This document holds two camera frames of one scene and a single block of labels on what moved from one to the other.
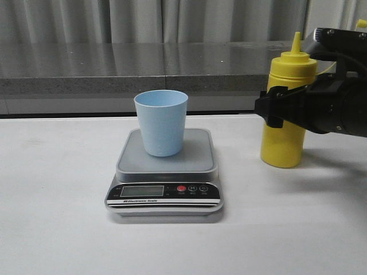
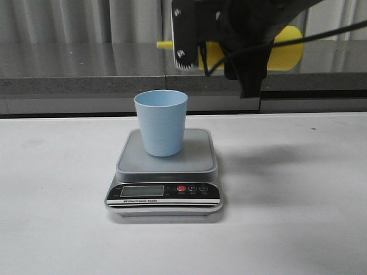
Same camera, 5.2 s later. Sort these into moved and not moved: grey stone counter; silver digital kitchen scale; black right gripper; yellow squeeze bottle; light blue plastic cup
Moved: yellow squeeze bottle; black right gripper
Not moved: grey stone counter; light blue plastic cup; silver digital kitchen scale
